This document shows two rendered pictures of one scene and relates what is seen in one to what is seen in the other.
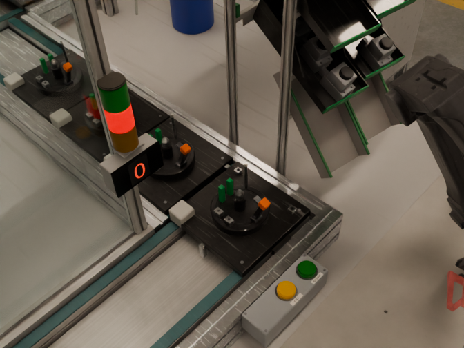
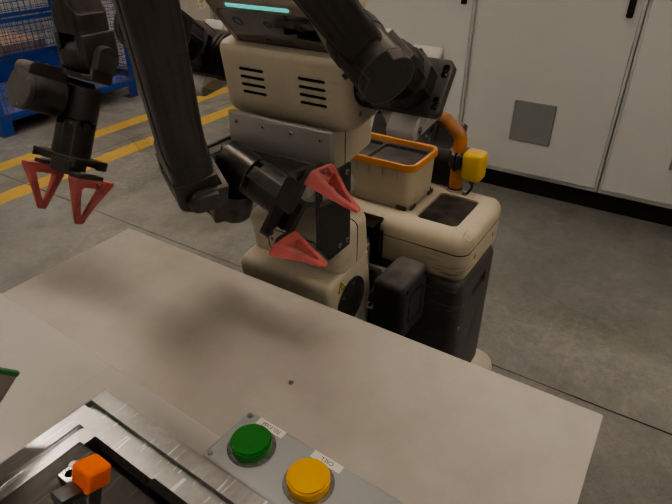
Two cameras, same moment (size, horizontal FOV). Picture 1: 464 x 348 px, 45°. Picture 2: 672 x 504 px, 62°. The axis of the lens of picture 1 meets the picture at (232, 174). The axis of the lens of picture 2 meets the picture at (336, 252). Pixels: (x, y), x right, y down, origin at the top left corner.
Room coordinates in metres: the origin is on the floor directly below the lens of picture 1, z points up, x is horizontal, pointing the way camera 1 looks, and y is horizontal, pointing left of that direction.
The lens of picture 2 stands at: (0.64, 0.21, 1.41)
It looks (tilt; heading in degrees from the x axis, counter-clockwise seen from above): 32 degrees down; 260
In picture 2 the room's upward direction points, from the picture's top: straight up
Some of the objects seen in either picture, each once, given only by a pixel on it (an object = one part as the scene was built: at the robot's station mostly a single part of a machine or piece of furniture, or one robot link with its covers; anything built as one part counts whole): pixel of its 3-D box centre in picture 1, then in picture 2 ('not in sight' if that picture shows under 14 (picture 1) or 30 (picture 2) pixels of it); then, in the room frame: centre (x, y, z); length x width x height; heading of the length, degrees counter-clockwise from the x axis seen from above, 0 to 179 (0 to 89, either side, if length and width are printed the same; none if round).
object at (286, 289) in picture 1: (286, 291); (308, 482); (0.61, -0.11, 0.96); 0.04 x 0.04 x 0.02
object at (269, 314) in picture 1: (285, 297); (309, 502); (0.61, -0.11, 0.93); 0.21 x 0.07 x 0.06; 135
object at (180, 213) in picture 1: (181, 213); not in sight; (0.82, 0.12, 0.97); 0.05 x 0.05 x 0.04; 45
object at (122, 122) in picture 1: (119, 114); not in sight; (0.77, 0.20, 1.33); 0.05 x 0.05 x 0.05
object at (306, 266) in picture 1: (306, 270); (251, 445); (0.66, -0.16, 0.96); 0.04 x 0.04 x 0.02
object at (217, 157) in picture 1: (166, 148); not in sight; (1.00, 0.16, 1.01); 0.24 x 0.24 x 0.13; 45
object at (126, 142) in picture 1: (123, 134); not in sight; (0.77, 0.20, 1.28); 0.05 x 0.05 x 0.05
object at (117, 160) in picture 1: (123, 131); not in sight; (0.77, 0.20, 1.29); 0.12 x 0.05 x 0.25; 135
